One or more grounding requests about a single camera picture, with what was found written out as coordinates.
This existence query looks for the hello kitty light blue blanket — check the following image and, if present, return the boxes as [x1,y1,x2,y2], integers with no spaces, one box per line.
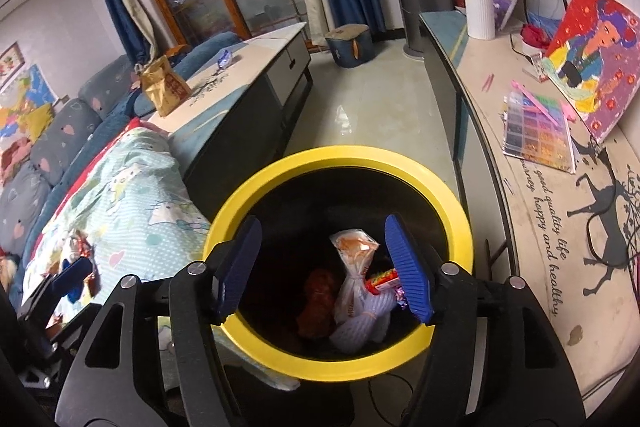
[20,126,302,393]

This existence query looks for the red plastic bag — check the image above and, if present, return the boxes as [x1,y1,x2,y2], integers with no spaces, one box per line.
[297,269,336,338]

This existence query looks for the red long snack wrapper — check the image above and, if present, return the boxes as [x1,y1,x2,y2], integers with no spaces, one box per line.
[364,269,401,295]

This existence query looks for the colourful bead tray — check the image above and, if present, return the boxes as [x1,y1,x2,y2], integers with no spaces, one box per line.
[502,90,576,173]

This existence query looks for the blue storage box stool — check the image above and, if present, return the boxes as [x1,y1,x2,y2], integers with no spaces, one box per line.
[324,24,375,68]

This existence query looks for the brown paper bag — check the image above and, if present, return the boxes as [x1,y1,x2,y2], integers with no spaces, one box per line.
[139,55,192,117]

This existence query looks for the yellow rimmed black trash bin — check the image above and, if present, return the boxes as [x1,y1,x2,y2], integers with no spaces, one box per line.
[204,145,473,383]

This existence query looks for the framed calligraphy picture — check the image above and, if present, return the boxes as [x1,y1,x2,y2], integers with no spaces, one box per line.
[0,42,25,88]

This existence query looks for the clear orange bread bag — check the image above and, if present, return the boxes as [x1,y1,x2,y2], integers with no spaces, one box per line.
[331,229,378,325]

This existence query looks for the pile of clothes on sofa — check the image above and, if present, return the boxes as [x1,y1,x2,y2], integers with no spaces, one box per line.
[1,138,32,185]

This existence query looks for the blue curtain left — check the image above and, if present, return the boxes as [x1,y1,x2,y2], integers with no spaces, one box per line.
[104,0,151,65]

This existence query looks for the blue grey sectional sofa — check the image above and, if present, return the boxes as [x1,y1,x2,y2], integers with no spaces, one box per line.
[0,31,244,308]

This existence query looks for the grey white coffee table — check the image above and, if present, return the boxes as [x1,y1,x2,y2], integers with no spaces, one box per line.
[149,23,314,217]

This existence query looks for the colourful portrait painting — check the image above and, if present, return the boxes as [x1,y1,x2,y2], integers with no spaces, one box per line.
[540,0,639,142]

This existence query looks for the china map poster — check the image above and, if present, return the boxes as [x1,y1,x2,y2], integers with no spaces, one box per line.
[1,64,58,139]

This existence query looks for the red blanket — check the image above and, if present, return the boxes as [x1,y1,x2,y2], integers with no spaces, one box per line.
[23,115,140,265]

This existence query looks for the purple foam fruit net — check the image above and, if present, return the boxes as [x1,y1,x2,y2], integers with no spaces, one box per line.
[330,291,398,355]

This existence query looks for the small blue wrapper on table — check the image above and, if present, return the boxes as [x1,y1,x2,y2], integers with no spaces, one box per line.
[217,49,233,69]

